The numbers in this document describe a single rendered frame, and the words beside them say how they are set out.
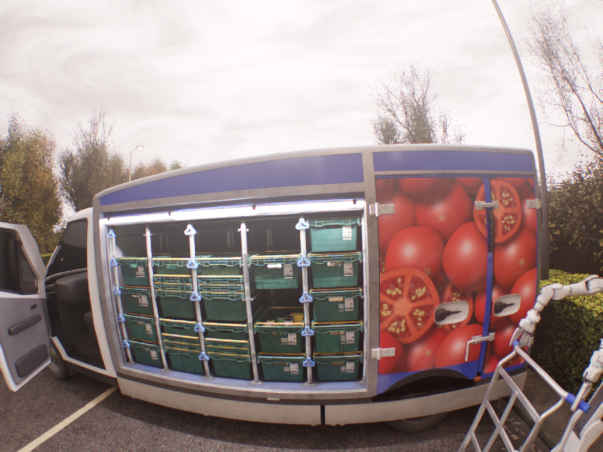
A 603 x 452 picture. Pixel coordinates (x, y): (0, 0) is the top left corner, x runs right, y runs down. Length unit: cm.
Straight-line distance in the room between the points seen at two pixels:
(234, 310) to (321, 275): 75
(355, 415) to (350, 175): 188
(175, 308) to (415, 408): 220
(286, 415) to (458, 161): 240
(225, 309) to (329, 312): 84
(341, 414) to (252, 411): 74
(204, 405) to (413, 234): 222
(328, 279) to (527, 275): 166
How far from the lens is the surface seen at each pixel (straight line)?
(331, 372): 238
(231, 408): 257
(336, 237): 206
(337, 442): 276
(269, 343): 231
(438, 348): 226
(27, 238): 359
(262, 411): 249
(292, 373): 241
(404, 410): 250
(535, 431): 142
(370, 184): 193
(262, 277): 215
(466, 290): 220
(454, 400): 264
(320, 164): 194
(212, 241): 434
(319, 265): 207
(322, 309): 216
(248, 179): 200
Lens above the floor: 194
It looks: level
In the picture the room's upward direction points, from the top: 3 degrees counter-clockwise
